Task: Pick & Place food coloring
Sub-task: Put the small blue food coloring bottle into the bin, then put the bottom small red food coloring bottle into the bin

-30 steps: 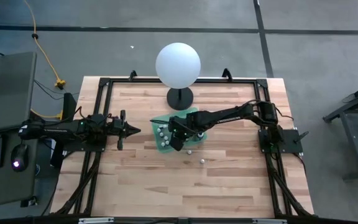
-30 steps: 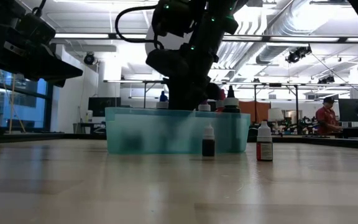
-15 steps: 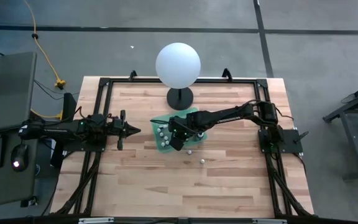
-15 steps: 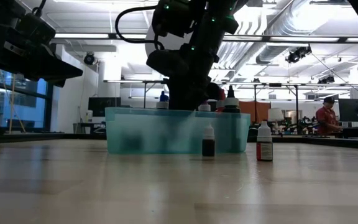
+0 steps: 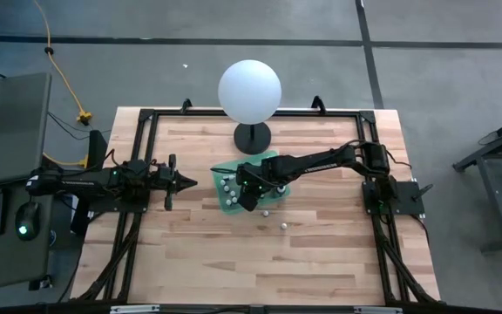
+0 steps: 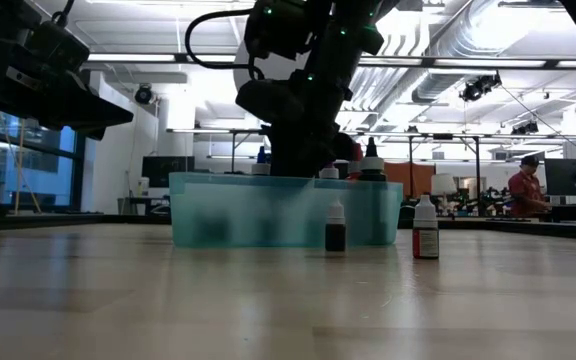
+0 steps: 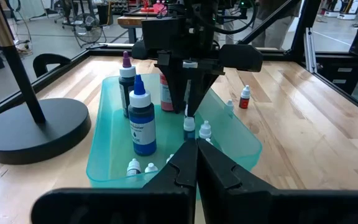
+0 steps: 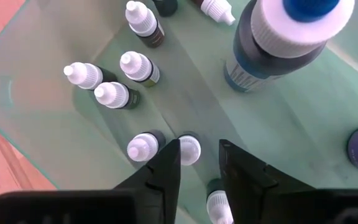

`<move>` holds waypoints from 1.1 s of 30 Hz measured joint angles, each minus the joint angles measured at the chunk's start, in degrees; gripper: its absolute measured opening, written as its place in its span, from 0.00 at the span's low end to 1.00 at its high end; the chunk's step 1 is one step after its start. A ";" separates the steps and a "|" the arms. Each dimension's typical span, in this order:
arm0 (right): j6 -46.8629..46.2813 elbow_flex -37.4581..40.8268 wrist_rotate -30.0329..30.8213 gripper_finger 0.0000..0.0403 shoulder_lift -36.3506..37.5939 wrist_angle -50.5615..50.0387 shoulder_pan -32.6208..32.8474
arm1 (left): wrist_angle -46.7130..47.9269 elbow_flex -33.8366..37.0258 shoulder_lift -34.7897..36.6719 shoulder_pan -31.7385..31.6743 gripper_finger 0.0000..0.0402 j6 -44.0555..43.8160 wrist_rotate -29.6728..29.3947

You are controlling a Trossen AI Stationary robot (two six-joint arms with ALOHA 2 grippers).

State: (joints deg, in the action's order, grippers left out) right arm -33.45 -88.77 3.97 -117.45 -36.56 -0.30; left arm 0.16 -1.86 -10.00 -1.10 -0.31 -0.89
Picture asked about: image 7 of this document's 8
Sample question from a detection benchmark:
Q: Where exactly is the small dark purple dye bottle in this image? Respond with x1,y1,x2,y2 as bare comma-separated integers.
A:
198,120,213,139

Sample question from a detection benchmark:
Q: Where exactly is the wooden workbench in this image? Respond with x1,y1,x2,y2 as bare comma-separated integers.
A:
116,14,155,44

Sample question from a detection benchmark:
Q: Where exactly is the large pink dye bottle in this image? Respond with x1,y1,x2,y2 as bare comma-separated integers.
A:
159,73,175,112

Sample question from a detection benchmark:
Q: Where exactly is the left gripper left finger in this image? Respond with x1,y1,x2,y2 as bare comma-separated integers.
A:
31,138,198,224

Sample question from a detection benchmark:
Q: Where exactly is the large violet dye bottle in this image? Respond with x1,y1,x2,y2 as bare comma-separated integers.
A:
118,51,137,118

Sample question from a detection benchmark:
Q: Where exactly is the white black globe lamp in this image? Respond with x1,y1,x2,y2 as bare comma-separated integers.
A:
0,0,92,165

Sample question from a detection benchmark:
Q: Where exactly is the black chair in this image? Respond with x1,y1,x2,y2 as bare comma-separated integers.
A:
32,53,72,78

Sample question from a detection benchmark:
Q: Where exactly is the silver aluminium bracket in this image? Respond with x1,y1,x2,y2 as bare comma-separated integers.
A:
303,27,318,74

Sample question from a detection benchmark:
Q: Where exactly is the small blue dye bottle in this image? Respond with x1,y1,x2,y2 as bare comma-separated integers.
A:
183,116,196,141

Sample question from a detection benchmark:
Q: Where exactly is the small dark green dye bottle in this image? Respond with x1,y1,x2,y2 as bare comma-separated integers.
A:
126,158,142,177

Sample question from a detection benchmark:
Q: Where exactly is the small red dye bottle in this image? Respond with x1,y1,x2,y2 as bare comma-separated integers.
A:
239,85,252,110

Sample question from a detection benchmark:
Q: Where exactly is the black camera cable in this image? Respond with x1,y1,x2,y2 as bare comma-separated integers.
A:
194,0,258,35

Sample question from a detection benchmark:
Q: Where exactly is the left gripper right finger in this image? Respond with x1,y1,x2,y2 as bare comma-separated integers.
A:
196,138,358,224

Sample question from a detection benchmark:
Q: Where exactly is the small violet dye bottle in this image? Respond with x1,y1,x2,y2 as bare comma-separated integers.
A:
224,98,235,115

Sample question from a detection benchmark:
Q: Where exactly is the large blue dye bottle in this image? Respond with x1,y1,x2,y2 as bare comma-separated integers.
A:
127,74,157,157

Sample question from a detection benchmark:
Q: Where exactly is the black floor fan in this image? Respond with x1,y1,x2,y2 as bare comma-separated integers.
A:
72,12,108,49

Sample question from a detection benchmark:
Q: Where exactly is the translucent teal plastic bin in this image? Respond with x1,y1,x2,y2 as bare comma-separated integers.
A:
86,73,263,200

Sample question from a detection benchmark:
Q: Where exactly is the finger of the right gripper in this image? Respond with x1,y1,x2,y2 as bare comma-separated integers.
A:
155,60,188,114
185,67,225,118

